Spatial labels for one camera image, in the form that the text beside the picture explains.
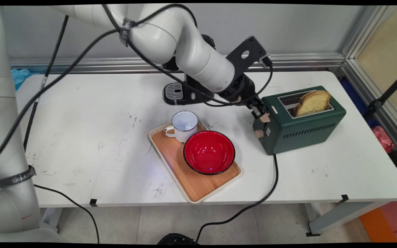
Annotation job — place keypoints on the red bowl black rim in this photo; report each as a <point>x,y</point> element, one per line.
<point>209,153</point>

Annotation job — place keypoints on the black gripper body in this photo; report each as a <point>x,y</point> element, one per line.
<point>241,89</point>

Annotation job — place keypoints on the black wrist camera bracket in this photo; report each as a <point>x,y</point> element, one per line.
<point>250,51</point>

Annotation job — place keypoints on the beige panel board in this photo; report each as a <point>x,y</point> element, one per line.
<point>388,51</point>

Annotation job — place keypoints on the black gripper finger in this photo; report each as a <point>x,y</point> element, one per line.
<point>262,105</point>
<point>256,112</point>

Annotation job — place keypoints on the orange box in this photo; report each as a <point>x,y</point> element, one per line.
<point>377,225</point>

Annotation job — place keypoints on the slice of toast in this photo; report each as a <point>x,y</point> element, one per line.
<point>314,102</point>

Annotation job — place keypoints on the long aluminium frame rail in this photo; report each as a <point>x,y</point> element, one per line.
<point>115,63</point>

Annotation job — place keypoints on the black tape marker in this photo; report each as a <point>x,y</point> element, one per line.
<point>93,203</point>
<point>344,198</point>

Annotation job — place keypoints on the blue crate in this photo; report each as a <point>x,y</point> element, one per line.
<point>353,96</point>

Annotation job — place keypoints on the grey table leg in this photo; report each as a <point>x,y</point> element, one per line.
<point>336,217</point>

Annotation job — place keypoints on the black coffee machine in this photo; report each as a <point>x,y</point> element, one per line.
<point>175,91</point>

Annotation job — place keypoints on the green toaster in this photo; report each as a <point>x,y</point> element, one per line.
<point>298,132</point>

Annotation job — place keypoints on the black tripod stand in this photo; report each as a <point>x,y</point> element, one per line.
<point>377,103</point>

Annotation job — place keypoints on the white enamel mug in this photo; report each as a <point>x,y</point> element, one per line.
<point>184,125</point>

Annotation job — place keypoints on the aluminium frame corner rail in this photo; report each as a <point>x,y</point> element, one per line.
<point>377,103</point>

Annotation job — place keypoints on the red plastic bag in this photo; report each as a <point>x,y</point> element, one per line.
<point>384,139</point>

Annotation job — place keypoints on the black round device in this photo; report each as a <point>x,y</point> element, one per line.
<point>176,239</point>

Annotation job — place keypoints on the wooden serving tray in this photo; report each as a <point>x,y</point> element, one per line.
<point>188,184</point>

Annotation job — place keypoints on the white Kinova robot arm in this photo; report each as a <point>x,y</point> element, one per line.
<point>198,58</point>

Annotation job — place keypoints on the blue plastic bag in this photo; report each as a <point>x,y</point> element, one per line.
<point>20,77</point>

